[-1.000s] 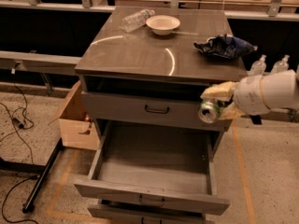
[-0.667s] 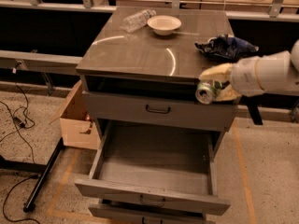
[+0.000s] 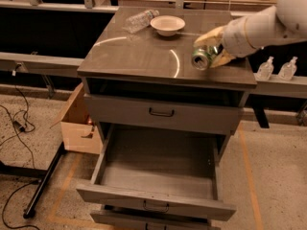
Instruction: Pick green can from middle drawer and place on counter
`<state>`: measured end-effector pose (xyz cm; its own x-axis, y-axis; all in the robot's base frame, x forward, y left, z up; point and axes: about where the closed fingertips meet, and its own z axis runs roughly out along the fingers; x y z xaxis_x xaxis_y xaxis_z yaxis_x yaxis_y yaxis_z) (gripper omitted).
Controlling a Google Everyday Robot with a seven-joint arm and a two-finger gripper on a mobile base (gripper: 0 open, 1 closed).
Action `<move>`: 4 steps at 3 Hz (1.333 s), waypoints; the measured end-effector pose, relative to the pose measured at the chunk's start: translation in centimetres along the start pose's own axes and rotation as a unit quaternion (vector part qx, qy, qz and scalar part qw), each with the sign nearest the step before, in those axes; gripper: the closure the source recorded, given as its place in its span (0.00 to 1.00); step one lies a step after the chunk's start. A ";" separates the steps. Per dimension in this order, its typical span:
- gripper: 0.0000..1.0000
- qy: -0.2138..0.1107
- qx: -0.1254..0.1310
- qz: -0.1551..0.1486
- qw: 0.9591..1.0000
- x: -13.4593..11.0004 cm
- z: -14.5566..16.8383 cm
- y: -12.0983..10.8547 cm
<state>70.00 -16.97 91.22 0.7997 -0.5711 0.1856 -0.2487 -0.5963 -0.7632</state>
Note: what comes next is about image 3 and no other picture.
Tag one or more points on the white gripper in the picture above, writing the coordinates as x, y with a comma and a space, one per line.
234, 36

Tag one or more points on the crushed green can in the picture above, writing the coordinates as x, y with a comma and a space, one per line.
202, 57

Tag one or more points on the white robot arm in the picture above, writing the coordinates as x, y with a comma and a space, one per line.
281, 24

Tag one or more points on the grey top drawer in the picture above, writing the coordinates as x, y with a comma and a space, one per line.
150, 113

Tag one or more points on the grey drawer cabinet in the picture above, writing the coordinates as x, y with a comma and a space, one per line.
149, 66

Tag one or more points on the grey open middle drawer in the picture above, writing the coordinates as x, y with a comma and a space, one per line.
160, 171

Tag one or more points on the grey bottom drawer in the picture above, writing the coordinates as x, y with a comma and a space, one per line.
134, 222

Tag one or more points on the clear sanitizer bottle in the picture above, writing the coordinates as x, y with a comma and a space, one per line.
265, 70
288, 69

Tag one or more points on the white bowl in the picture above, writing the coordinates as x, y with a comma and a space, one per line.
167, 25

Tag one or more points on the clear plastic water bottle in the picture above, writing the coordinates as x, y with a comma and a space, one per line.
140, 21

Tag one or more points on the cardboard box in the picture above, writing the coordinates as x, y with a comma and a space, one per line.
78, 131

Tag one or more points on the grey metal rail shelf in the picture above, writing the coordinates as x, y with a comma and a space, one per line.
43, 65

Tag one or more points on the black table leg frame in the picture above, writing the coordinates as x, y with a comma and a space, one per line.
42, 177

